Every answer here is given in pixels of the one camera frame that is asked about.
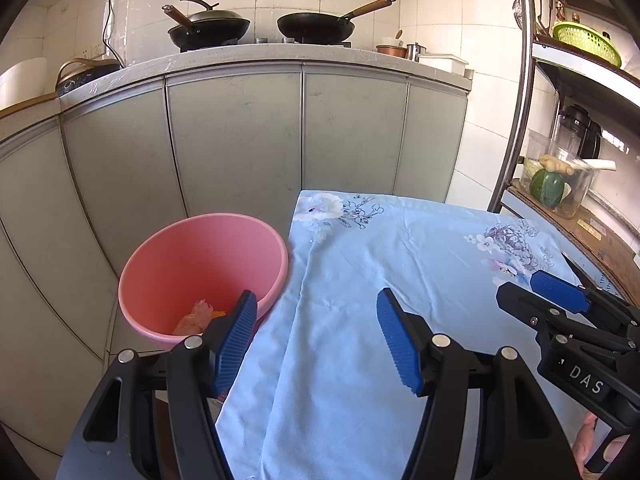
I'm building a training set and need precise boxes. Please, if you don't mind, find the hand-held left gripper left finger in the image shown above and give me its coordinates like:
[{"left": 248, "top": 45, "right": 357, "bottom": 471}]
[{"left": 57, "top": 289, "right": 258, "bottom": 480}]

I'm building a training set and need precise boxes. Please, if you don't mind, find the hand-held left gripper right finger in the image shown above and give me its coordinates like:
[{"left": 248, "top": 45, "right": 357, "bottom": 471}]
[{"left": 376, "top": 287, "right": 576, "bottom": 480}]

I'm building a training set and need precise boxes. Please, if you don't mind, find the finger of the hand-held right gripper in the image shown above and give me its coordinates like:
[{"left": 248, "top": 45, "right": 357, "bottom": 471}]
[
  {"left": 496, "top": 281, "right": 635, "bottom": 348},
  {"left": 530, "top": 269, "right": 640, "bottom": 327}
]

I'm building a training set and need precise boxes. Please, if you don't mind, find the white plastic wrap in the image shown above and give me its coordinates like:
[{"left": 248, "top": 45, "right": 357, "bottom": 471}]
[{"left": 172, "top": 300, "right": 216, "bottom": 336}]

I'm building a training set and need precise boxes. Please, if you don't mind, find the pink plastic bucket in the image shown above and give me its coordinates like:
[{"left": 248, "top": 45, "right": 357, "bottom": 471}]
[{"left": 118, "top": 213, "right": 289, "bottom": 346}]

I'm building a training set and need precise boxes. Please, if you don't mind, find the person's right hand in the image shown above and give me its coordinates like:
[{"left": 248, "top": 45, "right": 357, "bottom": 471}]
[{"left": 572, "top": 412, "right": 631, "bottom": 478}]

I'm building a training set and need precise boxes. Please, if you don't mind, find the floral light blue tablecloth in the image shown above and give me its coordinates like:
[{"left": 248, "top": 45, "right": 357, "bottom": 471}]
[{"left": 215, "top": 189, "right": 621, "bottom": 480}]

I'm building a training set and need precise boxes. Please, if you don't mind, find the clear plastic container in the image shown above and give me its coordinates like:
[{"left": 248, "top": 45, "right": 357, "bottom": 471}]
[{"left": 519, "top": 129, "right": 601, "bottom": 220}]

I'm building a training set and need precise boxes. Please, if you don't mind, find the green bell pepper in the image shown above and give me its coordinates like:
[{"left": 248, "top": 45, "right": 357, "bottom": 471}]
[{"left": 529, "top": 167, "right": 566, "bottom": 209}]

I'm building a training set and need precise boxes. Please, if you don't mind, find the ginger root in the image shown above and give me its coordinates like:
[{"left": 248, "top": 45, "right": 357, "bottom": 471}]
[{"left": 539, "top": 155, "right": 576, "bottom": 177}]

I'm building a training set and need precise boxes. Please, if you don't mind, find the grey kitchen counter cabinet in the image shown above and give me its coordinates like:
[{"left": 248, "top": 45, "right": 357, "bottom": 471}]
[{"left": 0, "top": 42, "right": 473, "bottom": 411}]

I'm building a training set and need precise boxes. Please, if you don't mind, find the metal storage rack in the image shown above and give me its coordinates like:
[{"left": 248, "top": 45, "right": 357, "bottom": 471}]
[{"left": 487, "top": 0, "right": 640, "bottom": 311}]

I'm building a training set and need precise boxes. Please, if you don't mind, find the green plastic basket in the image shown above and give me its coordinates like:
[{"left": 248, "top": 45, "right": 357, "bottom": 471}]
[{"left": 552, "top": 21, "right": 622, "bottom": 68}]

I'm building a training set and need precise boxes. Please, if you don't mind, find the white rectangular container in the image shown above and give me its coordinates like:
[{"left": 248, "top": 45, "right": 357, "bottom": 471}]
[{"left": 419, "top": 53, "right": 469, "bottom": 77}]

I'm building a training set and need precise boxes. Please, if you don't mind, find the dark rice cooker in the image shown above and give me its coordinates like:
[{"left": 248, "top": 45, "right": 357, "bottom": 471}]
[{"left": 55, "top": 58, "right": 123, "bottom": 98}]

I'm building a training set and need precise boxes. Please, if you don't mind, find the black wok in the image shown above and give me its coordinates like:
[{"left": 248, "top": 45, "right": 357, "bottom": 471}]
[{"left": 161, "top": 4, "right": 251, "bottom": 53}]

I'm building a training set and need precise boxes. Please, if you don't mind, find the black frying pan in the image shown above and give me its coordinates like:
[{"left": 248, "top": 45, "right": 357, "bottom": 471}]
[{"left": 276, "top": 0, "right": 397, "bottom": 45}]

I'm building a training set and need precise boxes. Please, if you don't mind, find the dark wok lid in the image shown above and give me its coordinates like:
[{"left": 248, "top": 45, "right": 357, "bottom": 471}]
[{"left": 180, "top": 0, "right": 249, "bottom": 28}]

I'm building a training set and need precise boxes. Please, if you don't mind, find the white appliance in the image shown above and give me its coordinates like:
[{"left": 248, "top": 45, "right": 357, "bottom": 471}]
[{"left": 0, "top": 56, "right": 48, "bottom": 111}]

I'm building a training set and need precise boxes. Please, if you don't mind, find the black power cable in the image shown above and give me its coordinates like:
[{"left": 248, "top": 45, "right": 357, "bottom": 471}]
[{"left": 102, "top": 0, "right": 126, "bottom": 68}]

